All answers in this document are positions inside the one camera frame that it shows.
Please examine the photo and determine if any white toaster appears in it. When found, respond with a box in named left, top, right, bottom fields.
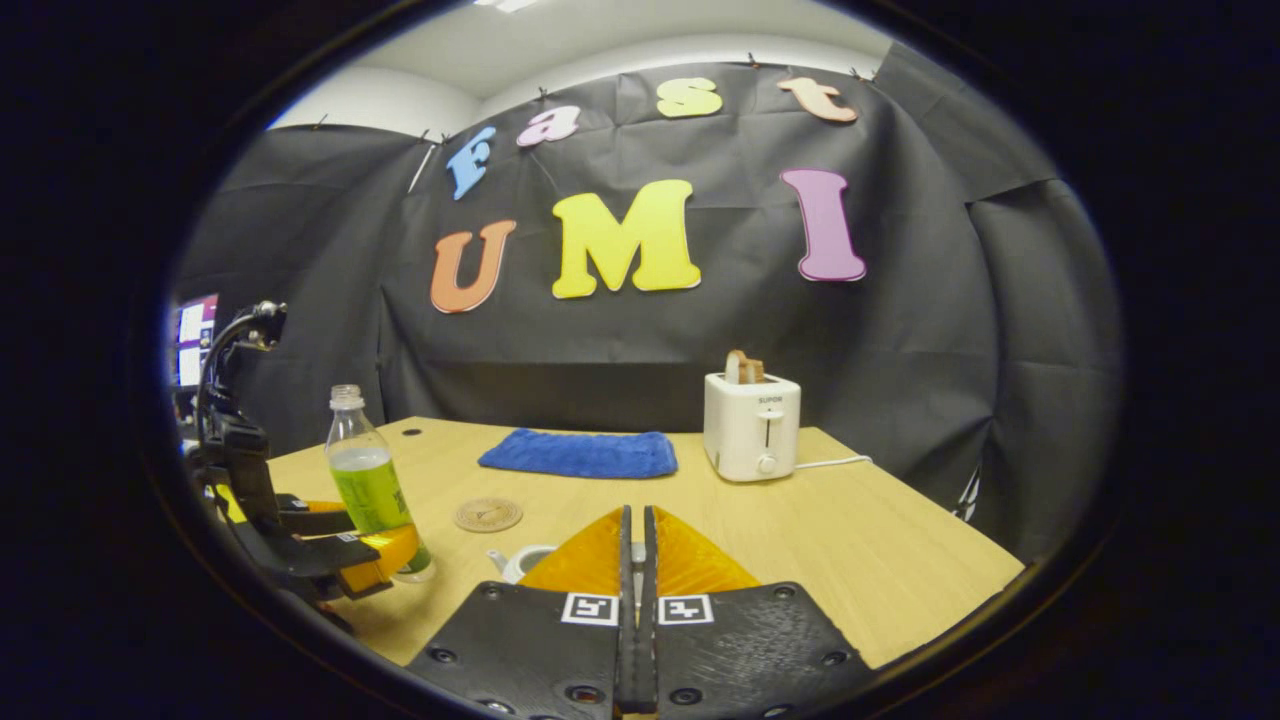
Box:
left=702, top=371, right=803, bottom=483

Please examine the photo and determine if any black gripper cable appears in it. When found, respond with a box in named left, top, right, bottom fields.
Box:
left=196, top=299, right=289, bottom=426

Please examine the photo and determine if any clear green-label water bottle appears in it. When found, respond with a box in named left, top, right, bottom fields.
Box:
left=324, top=384, right=437, bottom=584

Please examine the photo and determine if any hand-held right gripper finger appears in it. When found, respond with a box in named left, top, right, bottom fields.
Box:
left=640, top=505, right=878, bottom=720
left=405, top=505, right=639, bottom=720

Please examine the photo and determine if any white teacup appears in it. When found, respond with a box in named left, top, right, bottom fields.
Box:
left=486, top=544, right=559, bottom=585

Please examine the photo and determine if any blue towel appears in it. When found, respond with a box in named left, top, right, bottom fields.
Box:
left=477, top=428, right=679, bottom=480

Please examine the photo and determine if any computer monitor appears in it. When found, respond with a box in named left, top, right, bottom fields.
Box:
left=170, top=292, right=220, bottom=389

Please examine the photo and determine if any round woven coaster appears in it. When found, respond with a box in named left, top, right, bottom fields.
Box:
left=454, top=497, right=524, bottom=534

